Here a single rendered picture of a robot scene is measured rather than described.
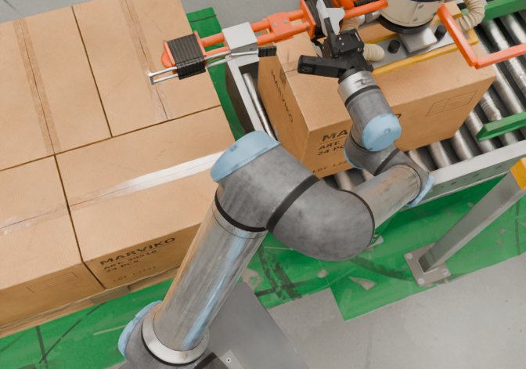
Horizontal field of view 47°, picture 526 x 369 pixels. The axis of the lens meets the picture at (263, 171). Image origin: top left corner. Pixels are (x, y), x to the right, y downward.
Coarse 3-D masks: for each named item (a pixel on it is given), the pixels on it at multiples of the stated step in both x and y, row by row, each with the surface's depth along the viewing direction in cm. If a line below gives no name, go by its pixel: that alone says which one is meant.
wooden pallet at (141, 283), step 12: (156, 276) 243; (168, 276) 243; (120, 288) 231; (132, 288) 240; (84, 300) 227; (96, 300) 233; (108, 300) 239; (48, 312) 224; (60, 312) 235; (72, 312) 236; (12, 324) 222; (24, 324) 233; (36, 324) 233; (0, 336) 231
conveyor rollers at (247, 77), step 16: (512, 16) 237; (496, 32) 234; (512, 32) 236; (496, 48) 234; (496, 64) 228; (512, 64) 229; (496, 80) 226; (256, 96) 217; (512, 96) 222; (496, 112) 219; (512, 112) 222; (272, 128) 213; (480, 128) 216; (432, 144) 213; (464, 144) 213; (480, 144) 216; (416, 160) 210; (448, 160) 211; (464, 160) 212; (336, 176) 208; (368, 176) 207
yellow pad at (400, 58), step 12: (432, 24) 163; (396, 36) 161; (444, 36) 160; (468, 36) 162; (384, 48) 159; (396, 48) 156; (432, 48) 160; (444, 48) 160; (456, 48) 161; (372, 60) 157; (384, 60) 157; (396, 60) 158; (408, 60) 158; (420, 60) 159; (372, 72) 156; (384, 72) 157
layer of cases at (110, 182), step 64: (128, 0) 233; (0, 64) 218; (64, 64) 220; (128, 64) 221; (0, 128) 208; (64, 128) 209; (128, 128) 210; (192, 128) 212; (0, 192) 199; (64, 192) 202; (128, 192) 201; (192, 192) 202; (0, 256) 190; (64, 256) 191; (128, 256) 202; (0, 320) 213
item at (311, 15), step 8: (304, 0) 149; (312, 0) 149; (328, 0) 149; (304, 8) 146; (312, 8) 148; (304, 16) 148; (312, 16) 147; (312, 24) 145; (320, 24) 145; (312, 32) 147; (320, 32) 148
